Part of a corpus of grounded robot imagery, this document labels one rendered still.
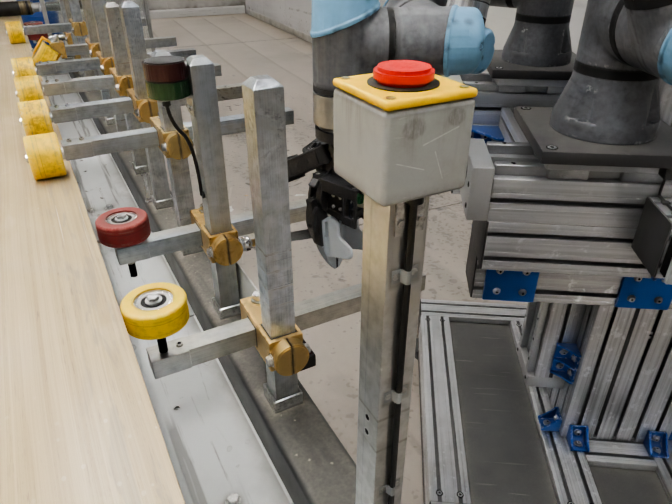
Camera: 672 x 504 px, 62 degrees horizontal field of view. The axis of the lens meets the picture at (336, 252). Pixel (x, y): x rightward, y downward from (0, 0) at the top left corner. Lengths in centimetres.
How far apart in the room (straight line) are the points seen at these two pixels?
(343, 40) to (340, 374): 143
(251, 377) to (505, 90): 86
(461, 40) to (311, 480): 56
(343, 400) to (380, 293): 141
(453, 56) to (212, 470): 65
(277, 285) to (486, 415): 95
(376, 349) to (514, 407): 115
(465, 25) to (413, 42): 6
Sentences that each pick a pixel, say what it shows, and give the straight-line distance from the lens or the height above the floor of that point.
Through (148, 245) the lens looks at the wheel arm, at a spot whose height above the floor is 85.
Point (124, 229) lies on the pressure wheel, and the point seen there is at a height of 90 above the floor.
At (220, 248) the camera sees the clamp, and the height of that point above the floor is 86.
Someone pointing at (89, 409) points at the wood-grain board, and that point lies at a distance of 62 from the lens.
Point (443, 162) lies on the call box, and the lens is 38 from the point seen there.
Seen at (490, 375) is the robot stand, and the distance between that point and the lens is 167.
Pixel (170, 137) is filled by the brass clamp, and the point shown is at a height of 97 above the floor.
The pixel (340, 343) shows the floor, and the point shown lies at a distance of 204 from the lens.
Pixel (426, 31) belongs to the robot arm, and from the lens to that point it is 66.
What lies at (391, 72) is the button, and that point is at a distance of 37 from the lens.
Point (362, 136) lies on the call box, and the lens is 37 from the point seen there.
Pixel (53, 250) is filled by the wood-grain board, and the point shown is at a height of 90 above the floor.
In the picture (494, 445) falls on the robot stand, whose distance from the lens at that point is 149.
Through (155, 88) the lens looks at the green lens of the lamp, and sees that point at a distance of 83.
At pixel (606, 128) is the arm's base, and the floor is 106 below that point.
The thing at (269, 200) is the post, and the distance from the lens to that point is 65.
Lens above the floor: 131
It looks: 31 degrees down
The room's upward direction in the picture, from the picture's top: straight up
